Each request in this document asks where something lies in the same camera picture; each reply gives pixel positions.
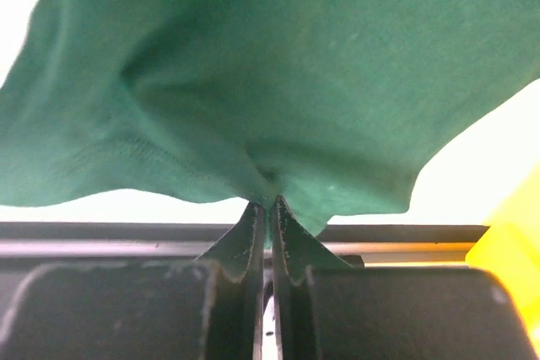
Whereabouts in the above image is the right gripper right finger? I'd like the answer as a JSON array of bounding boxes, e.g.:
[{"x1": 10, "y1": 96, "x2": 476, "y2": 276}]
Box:
[{"x1": 269, "y1": 197, "x2": 532, "y2": 360}]

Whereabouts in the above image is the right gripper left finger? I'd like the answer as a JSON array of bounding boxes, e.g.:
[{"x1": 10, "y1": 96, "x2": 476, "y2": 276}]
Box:
[{"x1": 1, "y1": 204, "x2": 264, "y2": 359}]

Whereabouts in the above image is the dark green t shirt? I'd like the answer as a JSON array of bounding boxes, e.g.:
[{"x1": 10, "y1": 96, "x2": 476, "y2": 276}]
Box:
[{"x1": 1, "y1": 0, "x2": 539, "y2": 234}]

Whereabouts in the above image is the yellow plastic tray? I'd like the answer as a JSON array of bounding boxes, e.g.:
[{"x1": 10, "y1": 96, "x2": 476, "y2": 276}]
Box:
[{"x1": 465, "y1": 167, "x2": 539, "y2": 349}]

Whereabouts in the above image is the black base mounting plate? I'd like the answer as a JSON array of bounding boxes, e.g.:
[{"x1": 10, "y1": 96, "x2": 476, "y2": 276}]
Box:
[{"x1": 1, "y1": 222, "x2": 487, "y2": 266}]

